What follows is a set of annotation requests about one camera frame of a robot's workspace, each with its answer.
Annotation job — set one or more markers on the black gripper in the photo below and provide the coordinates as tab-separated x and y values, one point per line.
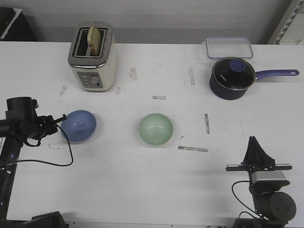
257	160
47	125

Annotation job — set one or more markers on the blue bowl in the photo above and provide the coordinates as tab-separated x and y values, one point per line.
79	126

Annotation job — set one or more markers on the green bowl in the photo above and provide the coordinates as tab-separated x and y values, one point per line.
155	129

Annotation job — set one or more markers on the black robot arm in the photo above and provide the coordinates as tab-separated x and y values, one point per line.
23	123
272	208

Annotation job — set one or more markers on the cream and chrome toaster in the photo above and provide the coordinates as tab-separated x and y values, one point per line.
94	73

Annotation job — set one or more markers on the dark blue saucepan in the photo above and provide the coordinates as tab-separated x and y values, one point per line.
227	94

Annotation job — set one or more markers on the toast slice in toaster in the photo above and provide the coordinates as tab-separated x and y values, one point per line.
94	41

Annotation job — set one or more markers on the glass pot lid blue knob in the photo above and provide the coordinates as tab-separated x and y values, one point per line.
233	73

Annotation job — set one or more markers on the black box in corner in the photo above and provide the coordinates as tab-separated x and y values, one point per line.
14	26

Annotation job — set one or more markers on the clear plastic food container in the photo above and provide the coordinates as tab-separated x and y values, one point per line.
221	47

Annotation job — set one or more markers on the white slotted metal rack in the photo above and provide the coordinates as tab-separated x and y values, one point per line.
290	30

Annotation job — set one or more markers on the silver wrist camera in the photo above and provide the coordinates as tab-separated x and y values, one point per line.
270	178

